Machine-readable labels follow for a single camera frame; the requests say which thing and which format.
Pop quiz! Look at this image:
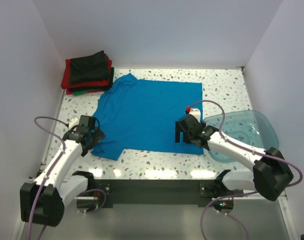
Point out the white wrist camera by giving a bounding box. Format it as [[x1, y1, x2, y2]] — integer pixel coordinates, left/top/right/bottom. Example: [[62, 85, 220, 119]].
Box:
[[185, 106, 201, 122], [68, 116, 79, 129]]

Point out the blue t shirt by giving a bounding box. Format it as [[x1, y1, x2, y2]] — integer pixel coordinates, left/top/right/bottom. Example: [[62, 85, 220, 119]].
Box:
[[91, 73, 203, 161]]

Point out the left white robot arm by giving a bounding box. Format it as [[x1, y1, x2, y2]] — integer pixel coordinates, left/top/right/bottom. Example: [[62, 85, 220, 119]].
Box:
[[20, 115, 107, 227]]

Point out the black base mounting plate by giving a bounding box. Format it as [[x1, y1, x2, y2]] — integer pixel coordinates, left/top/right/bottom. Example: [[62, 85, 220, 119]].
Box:
[[75, 178, 239, 210]]

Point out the translucent blue plastic bin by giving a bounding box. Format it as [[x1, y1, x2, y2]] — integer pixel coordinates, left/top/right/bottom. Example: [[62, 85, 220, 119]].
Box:
[[203, 109, 279, 165]]

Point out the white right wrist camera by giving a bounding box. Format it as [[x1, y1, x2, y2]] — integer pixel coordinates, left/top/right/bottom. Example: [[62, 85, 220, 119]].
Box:
[[185, 106, 201, 122]]

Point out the folded red t shirt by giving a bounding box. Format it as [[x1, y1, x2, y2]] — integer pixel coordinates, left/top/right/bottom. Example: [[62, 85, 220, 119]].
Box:
[[61, 56, 112, 95]]

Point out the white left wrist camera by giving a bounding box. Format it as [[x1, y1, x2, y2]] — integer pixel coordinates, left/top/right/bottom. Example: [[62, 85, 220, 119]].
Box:
[[68, 116, 79, 129]]

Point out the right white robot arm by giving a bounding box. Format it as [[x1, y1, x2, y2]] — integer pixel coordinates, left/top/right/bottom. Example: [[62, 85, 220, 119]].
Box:
[[175, 114, 293, 201]]

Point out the folded black t shirt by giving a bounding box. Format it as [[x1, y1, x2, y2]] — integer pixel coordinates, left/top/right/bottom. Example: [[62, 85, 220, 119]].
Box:
[[69, 50, 110, 85]]

